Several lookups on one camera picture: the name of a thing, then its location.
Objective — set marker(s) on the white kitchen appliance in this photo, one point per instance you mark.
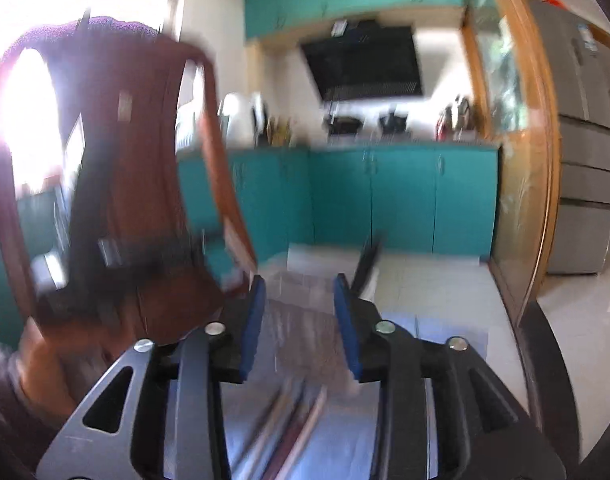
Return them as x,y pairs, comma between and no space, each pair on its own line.
235,120

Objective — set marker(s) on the carved wooden chair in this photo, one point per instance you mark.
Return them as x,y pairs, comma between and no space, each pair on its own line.
150,135

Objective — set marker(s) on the grey plastic utensil basket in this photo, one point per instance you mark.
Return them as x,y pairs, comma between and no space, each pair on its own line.
300,330

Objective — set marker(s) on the person's left forearm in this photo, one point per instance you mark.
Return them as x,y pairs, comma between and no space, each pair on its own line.
2,410

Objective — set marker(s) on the pile of mixed chopsticks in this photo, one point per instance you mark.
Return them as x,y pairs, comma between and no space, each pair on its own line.
285,430

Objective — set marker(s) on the black range hood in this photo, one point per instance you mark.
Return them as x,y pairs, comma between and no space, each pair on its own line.
365,60

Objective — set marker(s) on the wood framed glass sliding door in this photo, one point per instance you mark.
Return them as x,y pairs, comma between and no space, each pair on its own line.
515,135

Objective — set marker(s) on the black chopstick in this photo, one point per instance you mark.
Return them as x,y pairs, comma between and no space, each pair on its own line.
367,265

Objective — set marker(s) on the silver refrigerator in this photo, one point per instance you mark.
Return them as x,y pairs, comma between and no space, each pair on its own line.
580,135

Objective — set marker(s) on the large stainless steel pot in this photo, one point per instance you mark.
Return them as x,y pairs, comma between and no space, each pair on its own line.
460,117

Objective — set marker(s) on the knife block with utensils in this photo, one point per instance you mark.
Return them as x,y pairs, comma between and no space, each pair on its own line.
280,132

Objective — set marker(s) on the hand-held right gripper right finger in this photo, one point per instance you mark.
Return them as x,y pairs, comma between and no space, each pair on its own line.
346,330

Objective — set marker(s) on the red bottle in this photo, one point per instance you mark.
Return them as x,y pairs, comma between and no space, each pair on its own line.
441,129

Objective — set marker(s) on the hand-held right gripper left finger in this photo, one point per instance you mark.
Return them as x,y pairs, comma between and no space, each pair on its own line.
250,330

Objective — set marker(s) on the person's left hand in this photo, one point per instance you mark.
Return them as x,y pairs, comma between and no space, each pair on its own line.
50,360

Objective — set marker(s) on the black wok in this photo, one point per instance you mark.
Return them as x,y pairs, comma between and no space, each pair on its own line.
345,125

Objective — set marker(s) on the teal base cabinets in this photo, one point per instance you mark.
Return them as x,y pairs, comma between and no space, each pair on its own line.
405,200

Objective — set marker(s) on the light blue checked cloth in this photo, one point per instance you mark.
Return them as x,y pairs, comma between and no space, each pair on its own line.
345,435

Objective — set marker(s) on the grey kitchen countertop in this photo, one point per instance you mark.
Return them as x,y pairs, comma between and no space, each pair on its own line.
410,145

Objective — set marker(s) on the black cooking pot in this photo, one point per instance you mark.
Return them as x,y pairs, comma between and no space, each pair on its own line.
395,122

